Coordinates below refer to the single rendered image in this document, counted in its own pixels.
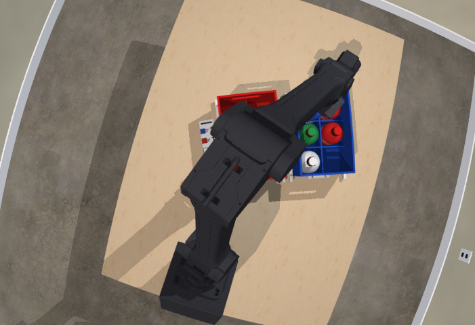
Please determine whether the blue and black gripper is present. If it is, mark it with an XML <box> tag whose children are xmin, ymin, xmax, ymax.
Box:
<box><xmin>318</xmin><ymin>98</ymin><xmax>344</xmax><ymax>118</ymax></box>

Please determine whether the white paper pick list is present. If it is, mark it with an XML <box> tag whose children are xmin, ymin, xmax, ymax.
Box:
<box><xmin>199</xmin><ymin>119</ymin><xmax>215</xmax><ymax>152</ymax></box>

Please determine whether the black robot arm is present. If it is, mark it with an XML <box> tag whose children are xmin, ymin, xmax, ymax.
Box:
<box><xmin>172</xmin><ymin>50</ymin><xmax>361</xmax><ymax>300</ymax></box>

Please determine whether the red crate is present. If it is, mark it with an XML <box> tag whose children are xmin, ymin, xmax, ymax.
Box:
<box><xmin>217</xmin><ymin>90</ymin><xmax>277</xmax><ymax>115</ymax></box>

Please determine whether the red bottle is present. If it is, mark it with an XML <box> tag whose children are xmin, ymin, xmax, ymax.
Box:
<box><xmin>321</xmin><ymin>122</ymin><xmax>344</xmax><ymax>146</ymax></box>
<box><xmin>320</xmin><ymin>107</ymin><xmax>341</xmax><ymax>121</ymax></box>

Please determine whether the blue plastic crate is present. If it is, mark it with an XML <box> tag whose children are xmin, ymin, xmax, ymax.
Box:
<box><xmin>293</xmin><ymin>92</ymin><xmax>355</xmax><ymax>177</ymax></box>

